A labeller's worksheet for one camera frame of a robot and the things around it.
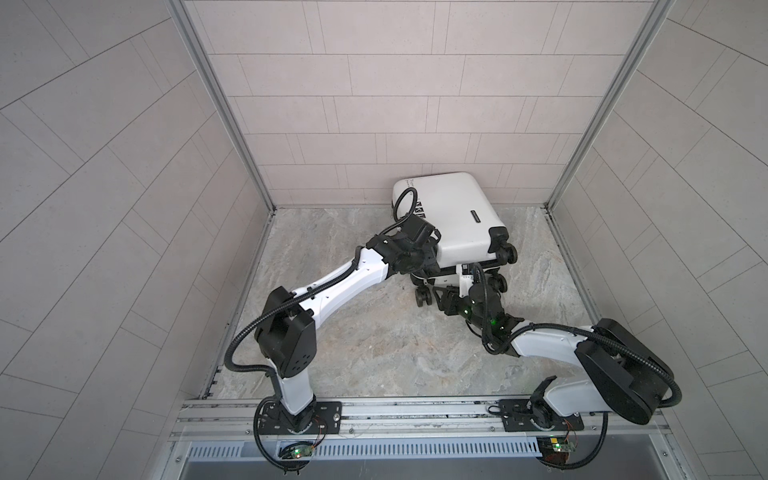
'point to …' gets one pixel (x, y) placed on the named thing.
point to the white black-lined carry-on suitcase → (471, 233)
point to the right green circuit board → (554, 449)
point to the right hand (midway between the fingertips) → (436, 291)
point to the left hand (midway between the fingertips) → (441, 255)
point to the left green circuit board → (296, 451)
